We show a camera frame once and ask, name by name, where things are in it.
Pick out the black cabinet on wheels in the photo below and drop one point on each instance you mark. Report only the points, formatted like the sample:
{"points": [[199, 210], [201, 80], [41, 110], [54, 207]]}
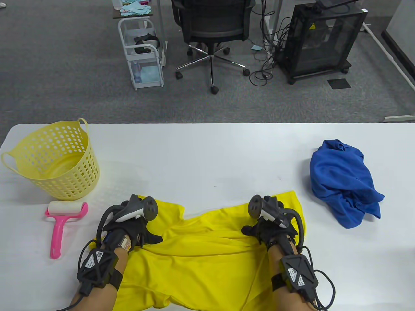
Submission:
{"points": [[324, 42]]}

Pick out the white desk frame rail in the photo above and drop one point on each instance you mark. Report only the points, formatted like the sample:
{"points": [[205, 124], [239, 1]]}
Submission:
{"points": [[380, 43]]}

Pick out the white desk leg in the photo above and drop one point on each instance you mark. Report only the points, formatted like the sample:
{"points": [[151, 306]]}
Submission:
{"points": [[161, 32], [274, 19]]}

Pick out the white floor foot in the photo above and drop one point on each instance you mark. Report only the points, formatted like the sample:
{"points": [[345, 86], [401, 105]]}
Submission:
{"points": [[400, 118]]}

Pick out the person's left forearm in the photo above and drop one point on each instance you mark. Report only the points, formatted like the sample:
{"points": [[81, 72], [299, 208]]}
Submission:
{"points": [[103, 296]]}

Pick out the pile of light blue cloths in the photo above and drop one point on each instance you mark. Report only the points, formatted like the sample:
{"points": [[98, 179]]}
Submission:
{"points": [[136, 9]]}

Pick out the light blue packet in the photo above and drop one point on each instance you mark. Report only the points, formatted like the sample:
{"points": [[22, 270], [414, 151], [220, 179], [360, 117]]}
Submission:
{"points": [[147, 74]]}

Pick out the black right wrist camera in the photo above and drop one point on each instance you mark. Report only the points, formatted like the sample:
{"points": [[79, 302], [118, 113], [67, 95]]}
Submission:
{"points": [[298, 272]]}

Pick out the pink lint roller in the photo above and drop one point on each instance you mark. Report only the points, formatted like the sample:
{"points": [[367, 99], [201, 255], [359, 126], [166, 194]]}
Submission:
{"points": [[60, 230]]}

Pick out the white rolling cart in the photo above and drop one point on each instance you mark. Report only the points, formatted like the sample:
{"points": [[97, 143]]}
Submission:
{"points": [[142, 57]]}

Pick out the small light blue cloth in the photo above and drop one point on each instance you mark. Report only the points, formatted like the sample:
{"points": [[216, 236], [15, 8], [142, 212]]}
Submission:
{"points": [[256, 48]]}

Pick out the black office chair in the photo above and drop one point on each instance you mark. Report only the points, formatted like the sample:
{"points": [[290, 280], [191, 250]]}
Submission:
{"points": [[210, 19]]}

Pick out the yellow perforated plastic basket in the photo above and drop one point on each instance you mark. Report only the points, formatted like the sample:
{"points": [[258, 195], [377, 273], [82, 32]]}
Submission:
{"points": [[74, 184]]}

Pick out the yellow t-shirt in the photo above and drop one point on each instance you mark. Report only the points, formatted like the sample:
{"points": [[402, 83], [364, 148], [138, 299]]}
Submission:
{"points": [[207, 259]]}

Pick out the grey left hand controller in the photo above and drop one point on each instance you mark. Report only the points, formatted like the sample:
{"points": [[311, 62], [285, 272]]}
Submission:
{"points": [[150, 207]]}

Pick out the person's right forearm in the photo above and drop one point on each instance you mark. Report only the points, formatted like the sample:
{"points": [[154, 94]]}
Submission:
{"points": [[275, 259]]}

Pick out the black floor plate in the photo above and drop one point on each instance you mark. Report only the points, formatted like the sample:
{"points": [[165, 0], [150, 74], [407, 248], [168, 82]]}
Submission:
{"points": [[338, 83]]}

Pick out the person's left hand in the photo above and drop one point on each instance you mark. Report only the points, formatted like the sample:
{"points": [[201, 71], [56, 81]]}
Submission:
{"points": [[150, 238]]}

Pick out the black headset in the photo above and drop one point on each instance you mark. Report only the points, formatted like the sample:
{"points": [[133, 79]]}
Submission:
{"points": [[146, 39]]}

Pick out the person's right hand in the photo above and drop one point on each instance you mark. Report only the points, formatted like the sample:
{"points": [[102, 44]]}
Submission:
{"points": [[259, 233]]}

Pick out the white wristwatch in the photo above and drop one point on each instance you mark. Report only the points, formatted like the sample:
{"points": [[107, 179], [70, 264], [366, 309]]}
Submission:
{"points": [[125, 245]]}

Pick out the blue t-shirt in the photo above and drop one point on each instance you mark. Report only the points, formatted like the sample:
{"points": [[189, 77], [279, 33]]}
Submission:
{"points": [[340, 175]]}

